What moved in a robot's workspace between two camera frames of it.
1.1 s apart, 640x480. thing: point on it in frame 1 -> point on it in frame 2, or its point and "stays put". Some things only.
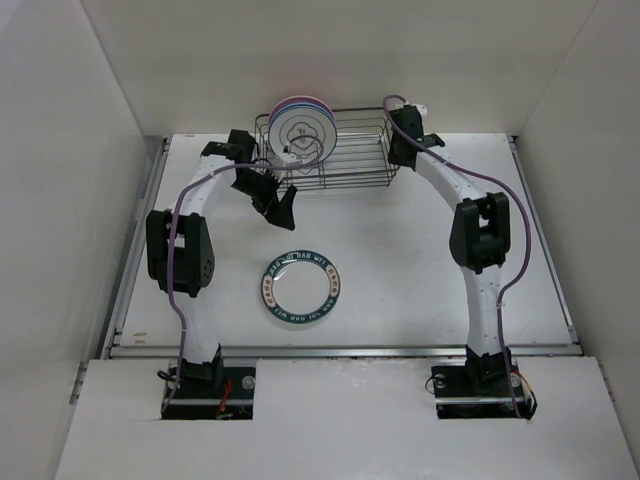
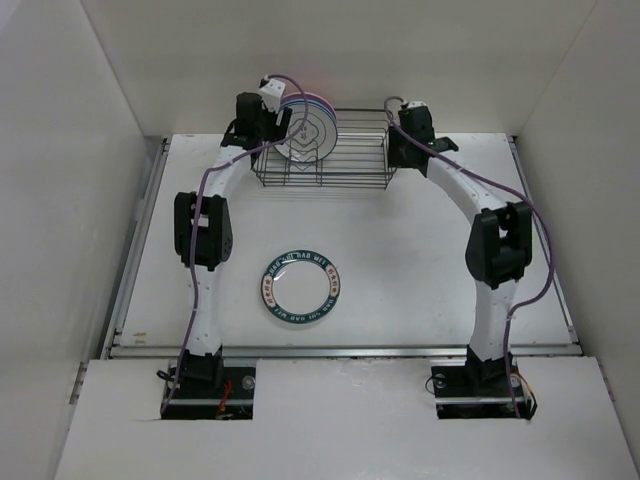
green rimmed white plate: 300,286 stays put
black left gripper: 276,213 -> 275,131
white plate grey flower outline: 304,131 stays put
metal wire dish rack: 360,156 stays put
